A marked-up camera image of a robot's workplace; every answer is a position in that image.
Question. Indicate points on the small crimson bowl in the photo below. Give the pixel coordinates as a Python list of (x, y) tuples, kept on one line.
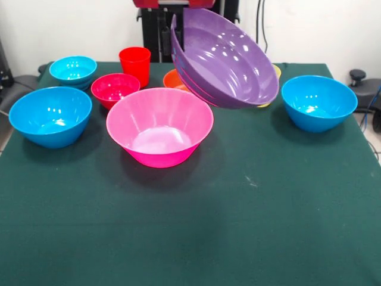
[(114, 88)]

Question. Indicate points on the small orange bowl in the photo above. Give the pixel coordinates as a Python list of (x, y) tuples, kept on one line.
[(172, 80)]

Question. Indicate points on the large pink bowl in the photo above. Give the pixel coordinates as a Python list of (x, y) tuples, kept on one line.
[(160, 143)]

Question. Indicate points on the medium blue bowl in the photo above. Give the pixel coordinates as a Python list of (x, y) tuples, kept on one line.
[(50, 119), (318, 107)]

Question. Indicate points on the yellow cup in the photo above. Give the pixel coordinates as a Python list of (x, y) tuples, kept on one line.
[(277, 71)]

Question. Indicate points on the purple shallow bowl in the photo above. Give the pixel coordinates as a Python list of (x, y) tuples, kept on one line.
[(226, 65)]

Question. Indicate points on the dark green tablecloth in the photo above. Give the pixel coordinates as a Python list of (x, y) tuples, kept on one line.
[(190, 238)]

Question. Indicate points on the small blue bowl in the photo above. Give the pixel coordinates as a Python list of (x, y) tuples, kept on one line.
[(81, 87), (73, 70)]

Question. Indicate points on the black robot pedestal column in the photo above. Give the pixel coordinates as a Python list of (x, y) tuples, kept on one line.
[(202, 6)]

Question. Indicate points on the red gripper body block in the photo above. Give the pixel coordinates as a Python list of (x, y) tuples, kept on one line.
[(172, 2)]

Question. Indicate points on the red cup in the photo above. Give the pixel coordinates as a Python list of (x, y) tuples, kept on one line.
[(134, 65)]

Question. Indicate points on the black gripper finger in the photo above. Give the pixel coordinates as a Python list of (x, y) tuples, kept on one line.
[(179, 32), (165, 38)]

